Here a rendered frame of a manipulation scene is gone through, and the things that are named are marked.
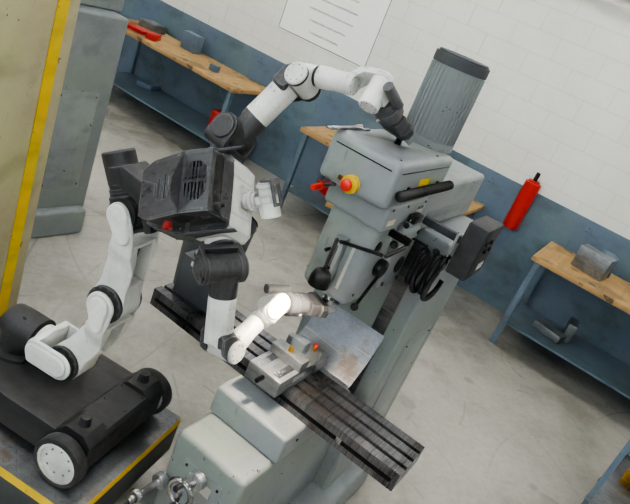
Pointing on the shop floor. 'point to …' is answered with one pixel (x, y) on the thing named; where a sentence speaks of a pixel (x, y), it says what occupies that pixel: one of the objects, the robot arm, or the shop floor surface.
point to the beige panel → (15, 136)
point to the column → (393, 335)
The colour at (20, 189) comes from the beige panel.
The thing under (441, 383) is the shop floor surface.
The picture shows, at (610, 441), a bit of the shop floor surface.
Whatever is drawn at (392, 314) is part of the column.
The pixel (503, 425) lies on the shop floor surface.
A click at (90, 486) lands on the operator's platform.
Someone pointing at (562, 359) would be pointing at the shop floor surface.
